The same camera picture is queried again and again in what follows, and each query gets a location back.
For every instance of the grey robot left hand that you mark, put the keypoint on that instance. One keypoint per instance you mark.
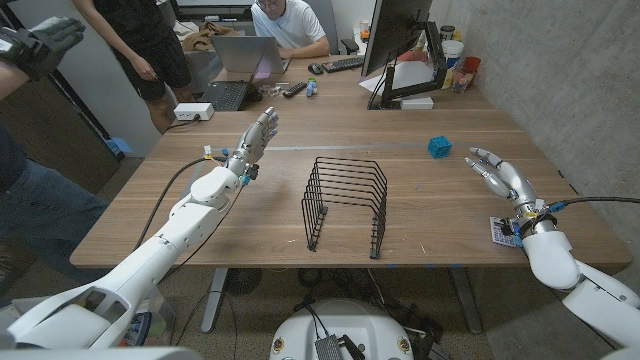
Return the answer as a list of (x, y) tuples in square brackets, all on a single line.
[(252, 142)]

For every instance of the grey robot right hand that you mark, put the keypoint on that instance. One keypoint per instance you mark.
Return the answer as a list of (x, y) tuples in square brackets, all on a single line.
[(515, 182)]

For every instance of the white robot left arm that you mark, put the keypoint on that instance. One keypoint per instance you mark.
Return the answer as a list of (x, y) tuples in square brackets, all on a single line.
[(190, 225)]

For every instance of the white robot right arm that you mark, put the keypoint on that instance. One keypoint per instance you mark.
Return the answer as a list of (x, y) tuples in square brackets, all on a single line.
[(555, 260)]

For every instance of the bare person forearm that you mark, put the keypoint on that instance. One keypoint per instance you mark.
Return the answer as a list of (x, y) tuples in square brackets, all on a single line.
[(7, 80)]

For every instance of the white calculator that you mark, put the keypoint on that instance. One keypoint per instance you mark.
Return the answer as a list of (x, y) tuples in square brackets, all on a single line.
[(499, 232)]

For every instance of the blue cube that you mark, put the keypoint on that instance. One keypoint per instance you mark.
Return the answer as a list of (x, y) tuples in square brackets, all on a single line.
[(439, 148)]

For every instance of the black laptop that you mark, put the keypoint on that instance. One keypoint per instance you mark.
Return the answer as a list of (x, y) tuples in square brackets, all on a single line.
[(225, 95)]

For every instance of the eyeglasses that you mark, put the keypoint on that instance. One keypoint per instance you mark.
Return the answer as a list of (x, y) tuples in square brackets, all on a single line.
[(270, 90)]

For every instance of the white power box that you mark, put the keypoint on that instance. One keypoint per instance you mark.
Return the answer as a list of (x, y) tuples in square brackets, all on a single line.
[(193, 111)]

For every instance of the black remote control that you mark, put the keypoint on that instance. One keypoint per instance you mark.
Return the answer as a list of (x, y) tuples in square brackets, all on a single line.
[(295, 89)]

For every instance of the small blue toy figure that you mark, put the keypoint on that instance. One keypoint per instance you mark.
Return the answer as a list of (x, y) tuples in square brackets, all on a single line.
[(311, 88)]

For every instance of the silver open laptop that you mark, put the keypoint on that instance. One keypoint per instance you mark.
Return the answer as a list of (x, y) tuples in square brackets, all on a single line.
[(240, 52)]

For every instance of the black computer mouse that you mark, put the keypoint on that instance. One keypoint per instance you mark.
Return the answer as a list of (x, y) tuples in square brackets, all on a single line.
[(315, 69)]

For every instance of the clear plastic container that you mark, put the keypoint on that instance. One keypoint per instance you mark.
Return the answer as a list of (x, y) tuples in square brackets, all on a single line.
[(461, 82)]

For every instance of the brown jacket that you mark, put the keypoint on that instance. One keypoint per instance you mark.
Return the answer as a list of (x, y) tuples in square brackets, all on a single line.
[(202, 40)]

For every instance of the black keyboard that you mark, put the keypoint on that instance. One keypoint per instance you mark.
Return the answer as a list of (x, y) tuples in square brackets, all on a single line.
[(342, 64)]

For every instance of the person in white T-shirt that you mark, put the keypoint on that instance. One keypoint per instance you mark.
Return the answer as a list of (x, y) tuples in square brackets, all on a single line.
[(290, 25)]

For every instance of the red cup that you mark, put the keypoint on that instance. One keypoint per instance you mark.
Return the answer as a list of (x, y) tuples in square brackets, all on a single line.
[(472, 64)]

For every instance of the flat white box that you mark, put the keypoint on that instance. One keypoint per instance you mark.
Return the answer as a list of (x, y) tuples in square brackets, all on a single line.
[(416, 103)]

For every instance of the grey table leg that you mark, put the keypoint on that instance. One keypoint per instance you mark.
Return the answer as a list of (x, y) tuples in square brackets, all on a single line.
[(215, 300), (465, 300)]

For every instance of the person in black clothes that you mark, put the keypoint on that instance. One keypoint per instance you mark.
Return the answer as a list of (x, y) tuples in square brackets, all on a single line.
[(155, 55)]

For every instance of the blue floor marker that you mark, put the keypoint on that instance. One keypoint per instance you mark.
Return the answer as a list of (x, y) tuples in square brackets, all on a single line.
[(119, 146)]

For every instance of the round black fan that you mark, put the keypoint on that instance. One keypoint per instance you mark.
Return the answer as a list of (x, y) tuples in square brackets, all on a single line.
[(242, 281)]

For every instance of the grey office chair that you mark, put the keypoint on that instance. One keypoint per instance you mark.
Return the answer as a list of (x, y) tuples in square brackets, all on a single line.
[(325, 20)]

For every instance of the black monitor stand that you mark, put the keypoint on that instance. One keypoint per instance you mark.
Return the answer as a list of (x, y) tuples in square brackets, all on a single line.
[(439, 60)]

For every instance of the white paper cup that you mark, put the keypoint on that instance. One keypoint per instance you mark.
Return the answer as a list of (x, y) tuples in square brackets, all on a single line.
[(452, 50)]

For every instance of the white paper sheet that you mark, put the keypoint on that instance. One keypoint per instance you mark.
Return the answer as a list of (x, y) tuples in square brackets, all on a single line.
[(407, 75)]

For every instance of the dark lidded jar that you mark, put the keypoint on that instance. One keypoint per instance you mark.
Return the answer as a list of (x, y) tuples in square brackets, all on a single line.
[(446, 32)]

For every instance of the black computer monitor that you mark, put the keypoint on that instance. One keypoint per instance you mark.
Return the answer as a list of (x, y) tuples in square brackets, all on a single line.
[(395, 30)]

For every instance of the dark wooden cabinet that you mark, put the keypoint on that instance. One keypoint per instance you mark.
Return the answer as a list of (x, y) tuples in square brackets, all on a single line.
[(50, 135)]

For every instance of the white robot torso base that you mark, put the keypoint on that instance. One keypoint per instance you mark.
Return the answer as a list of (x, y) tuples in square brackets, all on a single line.
[(360, 325)]

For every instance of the person in blue jeans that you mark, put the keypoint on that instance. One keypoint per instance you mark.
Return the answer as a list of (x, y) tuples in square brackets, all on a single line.
[(45, 215)]

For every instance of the black grey teleoperation glove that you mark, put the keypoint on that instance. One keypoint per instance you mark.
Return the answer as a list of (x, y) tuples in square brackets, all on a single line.
[(40, 45)]

